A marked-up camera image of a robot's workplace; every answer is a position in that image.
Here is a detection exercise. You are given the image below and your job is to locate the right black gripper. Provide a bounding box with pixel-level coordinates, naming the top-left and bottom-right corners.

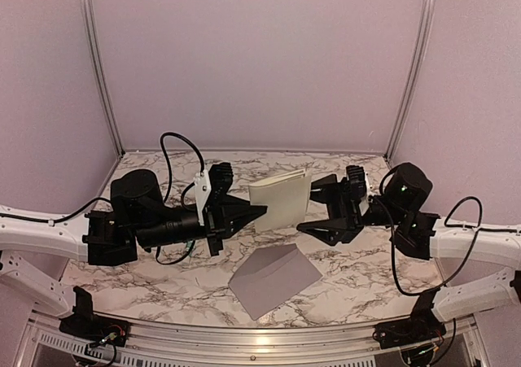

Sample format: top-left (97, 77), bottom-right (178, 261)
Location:
top-left (293, 173), bottom-right (407, 247)

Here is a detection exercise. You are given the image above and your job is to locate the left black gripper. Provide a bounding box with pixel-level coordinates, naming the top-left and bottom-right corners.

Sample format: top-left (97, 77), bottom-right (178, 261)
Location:
top-left (134, 197), bottom-right (269, 258)

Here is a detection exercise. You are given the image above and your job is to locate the cream paper letter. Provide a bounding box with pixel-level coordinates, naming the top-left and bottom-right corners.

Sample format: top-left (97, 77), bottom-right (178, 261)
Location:
top-left (248, 168), bottom-right (312, 233)

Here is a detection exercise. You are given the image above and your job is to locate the grey envelope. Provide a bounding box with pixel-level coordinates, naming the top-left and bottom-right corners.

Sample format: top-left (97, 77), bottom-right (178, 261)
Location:
top-left (228, 244), bottom-right (322, 320)

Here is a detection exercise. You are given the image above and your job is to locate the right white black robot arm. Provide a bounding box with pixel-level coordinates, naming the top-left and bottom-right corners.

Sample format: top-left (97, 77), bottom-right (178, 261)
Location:
top-left (296, 163), bottom-right (520, 341)

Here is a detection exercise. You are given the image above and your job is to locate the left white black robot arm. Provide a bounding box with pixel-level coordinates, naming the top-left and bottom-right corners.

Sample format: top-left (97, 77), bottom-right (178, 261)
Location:
top-left (1, 163), bottom-right (267, 339)

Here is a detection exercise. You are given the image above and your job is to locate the green white glue stick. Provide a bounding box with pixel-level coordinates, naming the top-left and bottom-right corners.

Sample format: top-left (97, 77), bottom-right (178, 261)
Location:
top-left (185, 240), bottom-right (196, 257)

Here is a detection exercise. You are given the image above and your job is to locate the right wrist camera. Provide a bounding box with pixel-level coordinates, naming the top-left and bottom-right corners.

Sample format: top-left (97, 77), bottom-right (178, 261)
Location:
top-left (359, 172), bottom-right (374, 216)

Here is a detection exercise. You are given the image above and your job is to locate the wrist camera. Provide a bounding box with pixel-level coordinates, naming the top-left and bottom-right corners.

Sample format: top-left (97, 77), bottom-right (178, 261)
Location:
top-left (359, 172), bottom-right (374, 216)
top-left (193, 169), bottom-right (212, 226)

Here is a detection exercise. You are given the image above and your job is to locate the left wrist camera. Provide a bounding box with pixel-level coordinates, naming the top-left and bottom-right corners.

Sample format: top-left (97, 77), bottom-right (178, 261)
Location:
top-left (193, 169), bottom-right (212, 226)

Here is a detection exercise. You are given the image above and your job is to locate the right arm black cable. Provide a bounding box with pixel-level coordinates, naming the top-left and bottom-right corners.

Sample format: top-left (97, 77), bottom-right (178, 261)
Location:
top-left (378, 171), bottom-right (484, 297)

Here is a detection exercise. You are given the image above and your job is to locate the front aluminium rail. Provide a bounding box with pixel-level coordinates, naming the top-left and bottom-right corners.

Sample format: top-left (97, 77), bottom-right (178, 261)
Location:
top-left (14, 311), bottom-right (490, 366)

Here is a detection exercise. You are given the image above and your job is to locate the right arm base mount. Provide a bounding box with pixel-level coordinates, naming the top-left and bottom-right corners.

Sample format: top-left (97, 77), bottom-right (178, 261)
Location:
top-left (373, 289), bottom-right (446, 349)

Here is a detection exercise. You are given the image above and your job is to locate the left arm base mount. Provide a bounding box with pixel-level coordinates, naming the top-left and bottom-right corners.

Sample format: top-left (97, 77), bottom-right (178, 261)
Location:
top-left (59, 286), bottom-right (130, 366)

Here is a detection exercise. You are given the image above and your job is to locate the right aluminium frame post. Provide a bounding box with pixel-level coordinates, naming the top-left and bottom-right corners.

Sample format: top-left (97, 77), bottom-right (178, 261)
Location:
top-left (384, 0), bottom-right (436, 163)

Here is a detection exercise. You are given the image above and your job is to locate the aluminium frame post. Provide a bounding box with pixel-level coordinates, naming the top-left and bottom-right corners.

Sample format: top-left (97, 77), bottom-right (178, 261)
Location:
top-left (81, 0), bottom-right (125, 158)
top-left (384, 0), bottom-right (436, 163)

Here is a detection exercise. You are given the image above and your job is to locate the left aluminium frame post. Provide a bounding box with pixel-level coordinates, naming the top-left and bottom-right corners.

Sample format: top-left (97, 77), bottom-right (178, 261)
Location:
top-left (81, 0), bottom-right (125, 158)

